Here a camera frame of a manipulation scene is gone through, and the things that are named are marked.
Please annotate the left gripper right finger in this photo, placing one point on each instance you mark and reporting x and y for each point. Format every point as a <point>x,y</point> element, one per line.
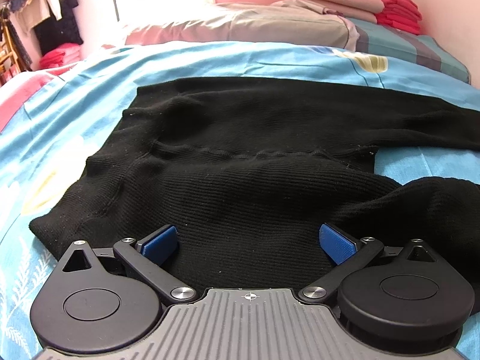
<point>407,292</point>

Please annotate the pink red clothes pile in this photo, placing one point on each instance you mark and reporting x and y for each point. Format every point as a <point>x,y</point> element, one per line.
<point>63,55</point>

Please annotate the hanging clothes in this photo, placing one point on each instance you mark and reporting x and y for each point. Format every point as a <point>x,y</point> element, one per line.
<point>52,22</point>

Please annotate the blue floral bed sheet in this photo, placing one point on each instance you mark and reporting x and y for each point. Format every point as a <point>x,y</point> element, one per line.
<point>51,123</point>

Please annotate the striped teal folded quilt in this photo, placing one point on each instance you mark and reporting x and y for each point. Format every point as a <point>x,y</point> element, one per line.
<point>420,49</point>

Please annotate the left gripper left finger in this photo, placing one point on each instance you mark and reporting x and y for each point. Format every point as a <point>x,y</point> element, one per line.
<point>105,299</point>

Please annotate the grey pillow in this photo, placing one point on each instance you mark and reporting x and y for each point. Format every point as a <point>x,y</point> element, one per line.
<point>297,22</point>

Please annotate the folded red clothes stack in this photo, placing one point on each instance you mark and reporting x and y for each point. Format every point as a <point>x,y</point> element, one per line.
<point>402,15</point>

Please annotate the wooden shelf rack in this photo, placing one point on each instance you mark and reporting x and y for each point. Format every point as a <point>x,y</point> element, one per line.
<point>8,59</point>

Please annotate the black knit pants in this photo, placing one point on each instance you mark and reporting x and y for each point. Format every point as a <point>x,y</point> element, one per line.
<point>248,169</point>

